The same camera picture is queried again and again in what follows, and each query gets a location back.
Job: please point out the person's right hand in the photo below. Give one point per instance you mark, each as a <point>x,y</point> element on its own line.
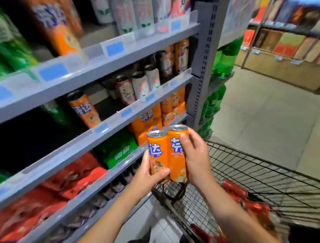
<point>200,165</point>

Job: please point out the orange soda can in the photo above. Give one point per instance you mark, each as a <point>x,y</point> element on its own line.
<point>85,112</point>
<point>175,155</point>
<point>60,37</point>
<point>157,150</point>
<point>73,17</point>

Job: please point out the green drink multipack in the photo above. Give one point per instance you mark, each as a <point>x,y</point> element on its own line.
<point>115,150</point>

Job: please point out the grey stone riser block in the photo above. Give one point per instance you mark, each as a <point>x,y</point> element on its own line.
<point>96,91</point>

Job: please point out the person's dark trousers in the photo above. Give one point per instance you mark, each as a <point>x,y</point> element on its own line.
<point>140,239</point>

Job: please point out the rows of large green bottles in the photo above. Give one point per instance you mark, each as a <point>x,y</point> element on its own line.
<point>225,60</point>

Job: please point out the grey metal shelf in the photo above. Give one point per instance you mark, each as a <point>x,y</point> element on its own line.
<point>207,50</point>

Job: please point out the row of red-white-blue cans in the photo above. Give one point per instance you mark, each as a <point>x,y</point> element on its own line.
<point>175,10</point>

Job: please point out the person's right forearm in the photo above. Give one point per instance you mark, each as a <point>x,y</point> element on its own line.
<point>232,215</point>

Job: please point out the person's left hand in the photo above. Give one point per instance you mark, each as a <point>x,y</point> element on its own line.
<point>145,185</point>

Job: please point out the rows of colourful gift boxes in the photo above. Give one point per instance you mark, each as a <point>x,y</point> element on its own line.
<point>287,45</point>

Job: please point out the orange drink multipack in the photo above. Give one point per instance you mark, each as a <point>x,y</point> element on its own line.
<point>172,105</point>
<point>147,120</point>

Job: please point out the red drink multipack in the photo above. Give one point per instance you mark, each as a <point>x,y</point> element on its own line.
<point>75,175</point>
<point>27,215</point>

